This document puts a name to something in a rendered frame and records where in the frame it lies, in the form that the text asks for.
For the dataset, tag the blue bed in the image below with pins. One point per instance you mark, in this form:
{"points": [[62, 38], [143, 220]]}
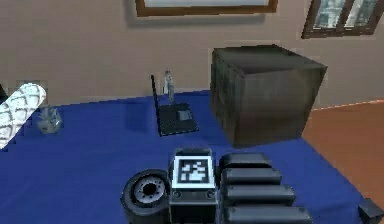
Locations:
{"points": [[83, 166]]}

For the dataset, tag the black open laptop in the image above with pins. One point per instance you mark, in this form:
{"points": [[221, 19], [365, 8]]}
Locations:
{"points": [[175, 118]]}

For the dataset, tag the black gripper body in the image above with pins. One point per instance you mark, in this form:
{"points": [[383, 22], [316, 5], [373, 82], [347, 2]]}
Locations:
{"points": [[146, 193]]}

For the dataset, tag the dark grey box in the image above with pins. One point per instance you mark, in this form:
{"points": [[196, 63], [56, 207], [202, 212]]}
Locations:
{"points": [[266, 100]]}

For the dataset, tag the clear glass vase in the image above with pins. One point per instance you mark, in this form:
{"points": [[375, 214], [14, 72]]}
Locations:
{"points": [[49, 120]]}

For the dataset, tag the dark brown framed window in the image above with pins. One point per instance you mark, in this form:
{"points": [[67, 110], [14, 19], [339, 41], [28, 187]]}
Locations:
{"points": [[343, 18]]}

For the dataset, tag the brown framed picture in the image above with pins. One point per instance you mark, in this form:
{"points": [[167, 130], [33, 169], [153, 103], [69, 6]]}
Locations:
{"points": [[206, 6]]}

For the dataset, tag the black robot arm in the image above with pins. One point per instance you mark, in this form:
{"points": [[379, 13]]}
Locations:
{"points": [[256, 193]]}

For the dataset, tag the small black box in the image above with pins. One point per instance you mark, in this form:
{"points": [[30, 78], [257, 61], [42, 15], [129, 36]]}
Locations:
{"points": [[370, 211]]}

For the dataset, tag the white quilted pillow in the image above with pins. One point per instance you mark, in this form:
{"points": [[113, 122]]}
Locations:
{"points": [[16, 111]]}

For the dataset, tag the clear glass bottle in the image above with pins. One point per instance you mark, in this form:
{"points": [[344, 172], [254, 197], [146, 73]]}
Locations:
{"points": [[169, 85]]}

